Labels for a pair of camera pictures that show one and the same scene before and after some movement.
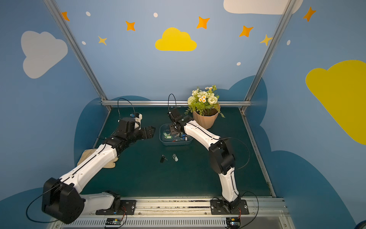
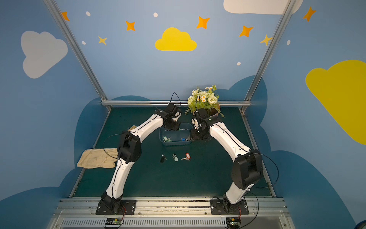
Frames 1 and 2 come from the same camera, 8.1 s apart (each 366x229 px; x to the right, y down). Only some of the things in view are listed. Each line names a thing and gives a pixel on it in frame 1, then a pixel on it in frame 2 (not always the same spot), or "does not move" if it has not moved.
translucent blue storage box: x=167 y=138 does not move
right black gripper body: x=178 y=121 → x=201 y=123
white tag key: x=174 y=156 does not move
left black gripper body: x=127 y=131 → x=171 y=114
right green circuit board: x=233 y=222 does not move
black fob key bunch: x=163 y=158 does not move
